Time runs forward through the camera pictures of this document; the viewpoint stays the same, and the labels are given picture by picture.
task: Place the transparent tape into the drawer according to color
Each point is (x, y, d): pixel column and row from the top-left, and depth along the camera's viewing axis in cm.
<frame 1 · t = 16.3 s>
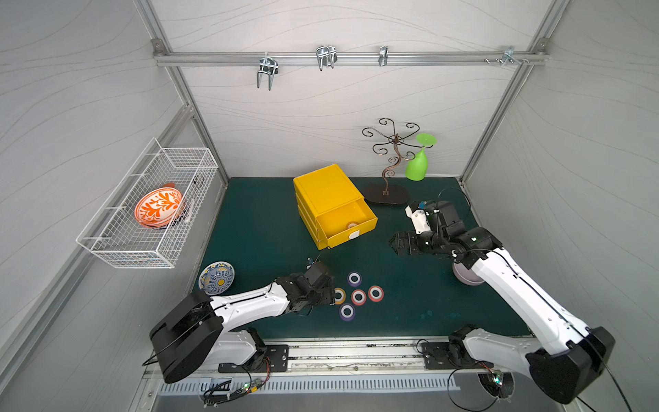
left hand: (331, 296, 84), fingers open
right hand: (403, 239, 76), fingers open
yellow plastic drawer cabinet: (330, 206, 84), point 23 cm above the table
blue yellow patterned plate: (216, 278, 90), on the table
bronze scrollwork cup stand: (379, 192, 116), point 3 cm above the table
green plastic wine glass: (416, 166, 97), point 23 cm above the table
purple tape roll upper: (354, 279, 91), on the table
red tape roll centre: (359, 297, 87), on the table
red tape roll right: (373, 298, 87), on the table
purple tape roll lower: (347, 312, 84), on the table

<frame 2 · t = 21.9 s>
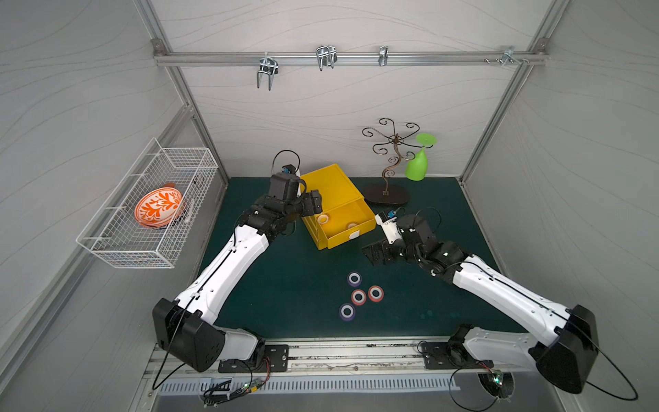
left hand: (312, 198, 77), fingers open
right hand: (374, 241, 77), fingers open
orange tape roll left: (323, 219, 88), point 17 cm above the table
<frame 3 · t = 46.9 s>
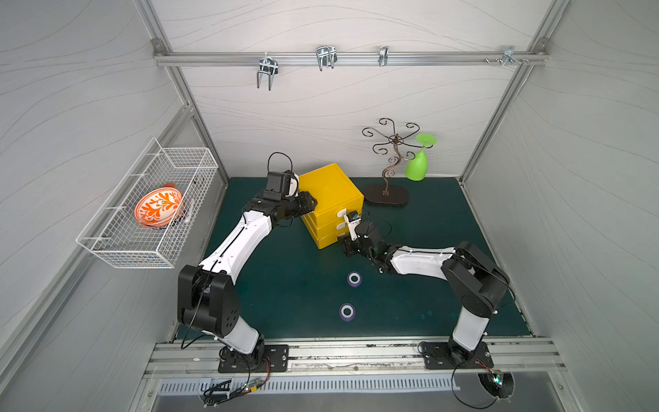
left hand: (315, 203, 84), fingers open
right hand: (344, 233, 92), fingers open
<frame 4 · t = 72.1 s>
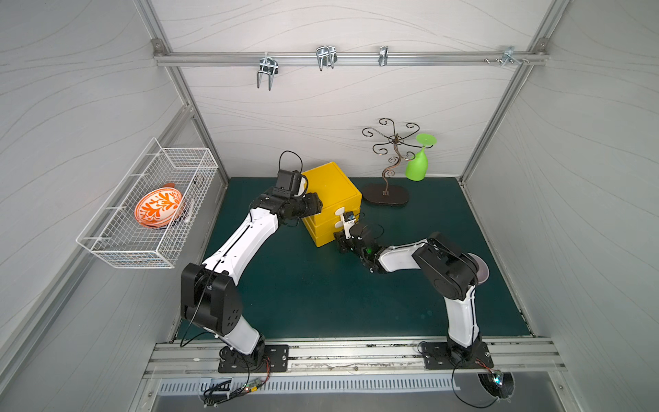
left hand: (318, 205, 84), fingers open
right hand: (338, 231, 97), fingers open
purple grey bowl: (483, 271, 89), point 4 cm above the table
